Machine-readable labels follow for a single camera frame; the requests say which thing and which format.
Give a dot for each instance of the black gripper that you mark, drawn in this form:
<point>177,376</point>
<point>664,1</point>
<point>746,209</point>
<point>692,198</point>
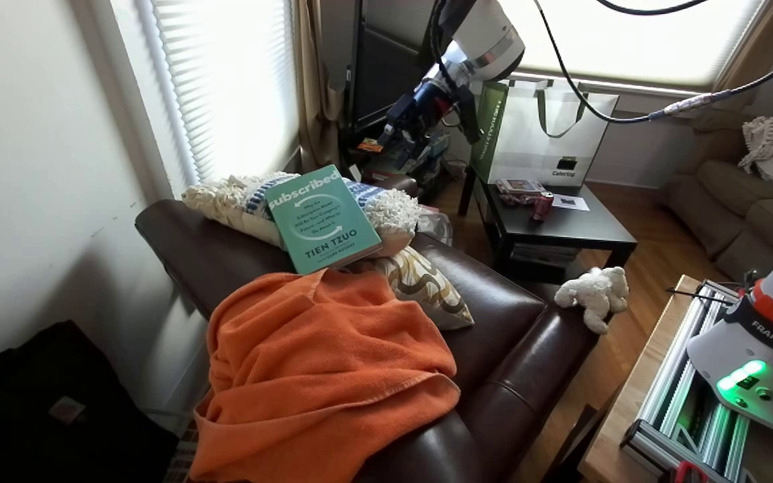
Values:
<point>422,103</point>

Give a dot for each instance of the green paperback book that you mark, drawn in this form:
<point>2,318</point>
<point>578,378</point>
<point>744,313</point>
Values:
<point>323,217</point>

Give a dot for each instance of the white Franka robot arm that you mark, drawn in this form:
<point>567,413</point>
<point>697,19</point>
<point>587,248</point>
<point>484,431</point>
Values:
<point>488,40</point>

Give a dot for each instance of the brown leather sofa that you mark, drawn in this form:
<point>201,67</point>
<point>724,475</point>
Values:
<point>511,350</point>

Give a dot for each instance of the beige fabric sofa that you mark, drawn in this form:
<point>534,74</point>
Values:
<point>744,217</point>

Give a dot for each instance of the black flat screen television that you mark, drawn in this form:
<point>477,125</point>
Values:
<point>381,62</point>

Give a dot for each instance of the beige window curtain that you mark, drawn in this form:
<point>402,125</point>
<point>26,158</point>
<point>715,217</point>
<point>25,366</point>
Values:
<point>315,82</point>

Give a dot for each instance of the white shopping bag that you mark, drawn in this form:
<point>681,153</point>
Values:
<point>528,135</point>

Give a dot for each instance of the yellow wave patterned pillow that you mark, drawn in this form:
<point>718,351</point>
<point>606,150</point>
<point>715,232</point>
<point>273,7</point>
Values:
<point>426,286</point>

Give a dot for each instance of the white paper sheet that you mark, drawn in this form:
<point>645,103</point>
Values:
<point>569,201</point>

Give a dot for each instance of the beige crumpled cloth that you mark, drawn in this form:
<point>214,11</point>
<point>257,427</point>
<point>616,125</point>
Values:
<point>226,201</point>

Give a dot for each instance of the black coffee table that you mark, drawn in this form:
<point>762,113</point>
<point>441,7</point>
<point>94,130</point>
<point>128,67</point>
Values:
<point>575,235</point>

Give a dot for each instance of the white plush toy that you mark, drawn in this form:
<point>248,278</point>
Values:
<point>593,292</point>

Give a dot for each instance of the orange fleece blanket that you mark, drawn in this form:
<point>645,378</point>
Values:
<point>323,376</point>

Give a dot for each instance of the wide white window blind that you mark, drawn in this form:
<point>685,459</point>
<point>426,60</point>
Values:
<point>636,40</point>

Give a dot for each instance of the light wooden table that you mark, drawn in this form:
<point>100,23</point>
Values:
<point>618,392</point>

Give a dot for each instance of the tan window curtain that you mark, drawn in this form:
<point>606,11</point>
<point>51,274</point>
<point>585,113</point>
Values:
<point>770,36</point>

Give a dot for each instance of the black bag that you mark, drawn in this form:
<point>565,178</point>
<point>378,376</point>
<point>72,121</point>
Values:
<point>47,412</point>

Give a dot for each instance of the aluminium rail frame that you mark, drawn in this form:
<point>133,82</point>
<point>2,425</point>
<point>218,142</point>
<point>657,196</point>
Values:
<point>681,404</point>

